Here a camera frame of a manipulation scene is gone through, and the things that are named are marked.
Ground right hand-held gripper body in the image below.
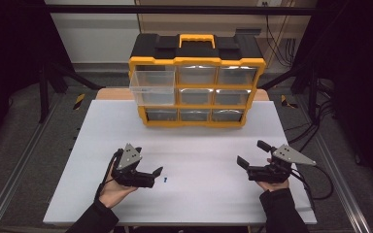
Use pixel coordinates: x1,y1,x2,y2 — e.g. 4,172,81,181
247,144,317,183

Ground black floor cables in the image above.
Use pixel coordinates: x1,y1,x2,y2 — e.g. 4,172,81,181
285,79,335,153

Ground black curtain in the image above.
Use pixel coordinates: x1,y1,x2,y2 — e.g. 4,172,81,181
0,0,76,156
290,0,373,195

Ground black horizontal bar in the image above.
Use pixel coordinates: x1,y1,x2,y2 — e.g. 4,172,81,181
45,4,319,16

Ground yellow black drawer organizer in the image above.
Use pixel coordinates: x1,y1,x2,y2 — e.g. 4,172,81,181
128,33,267,128

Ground grid of clear drawers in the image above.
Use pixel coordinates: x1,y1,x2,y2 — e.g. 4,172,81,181
145,65,258,123

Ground yellow clamp right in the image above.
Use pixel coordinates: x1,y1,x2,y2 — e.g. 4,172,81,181
280,94,299,110

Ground person's right hand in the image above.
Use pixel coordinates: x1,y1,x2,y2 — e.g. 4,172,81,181
255,179,290,192

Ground yellow clamp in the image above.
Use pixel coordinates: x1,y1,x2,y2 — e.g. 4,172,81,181
280,94,299,110
72,93,86,111

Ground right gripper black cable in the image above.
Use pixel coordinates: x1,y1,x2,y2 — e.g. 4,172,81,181
289,164,335,201

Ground white wall socket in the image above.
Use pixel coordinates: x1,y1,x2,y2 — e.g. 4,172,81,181
256,0,283,8

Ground black metal stand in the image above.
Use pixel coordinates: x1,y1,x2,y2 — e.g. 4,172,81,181
258,61,321,121
38,61,106,124

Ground yellow clamp left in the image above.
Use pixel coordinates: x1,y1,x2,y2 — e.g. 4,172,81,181
72,93,86,111

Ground aluminium floor rail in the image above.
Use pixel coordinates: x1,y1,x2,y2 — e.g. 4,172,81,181
295,96,373,233
0,93,63,233

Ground person's left hand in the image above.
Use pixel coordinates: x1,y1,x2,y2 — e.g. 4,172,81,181
99,168,139,209

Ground light wooden cabinet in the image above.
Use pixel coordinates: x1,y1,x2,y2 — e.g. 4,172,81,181
135,0,317,42

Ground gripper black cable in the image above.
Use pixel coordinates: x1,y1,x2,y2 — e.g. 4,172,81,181
289,164,335,201
93,148,124,200

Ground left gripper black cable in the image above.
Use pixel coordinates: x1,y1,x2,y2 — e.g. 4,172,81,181
93,148,124,200

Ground hanging black cables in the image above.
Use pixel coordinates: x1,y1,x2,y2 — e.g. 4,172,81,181
265,14,297,69

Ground clear plastic drawer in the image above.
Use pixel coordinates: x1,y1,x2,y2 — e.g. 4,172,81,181
129,70,177,106

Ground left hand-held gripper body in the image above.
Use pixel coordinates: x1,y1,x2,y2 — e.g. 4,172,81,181
111,143,156,188

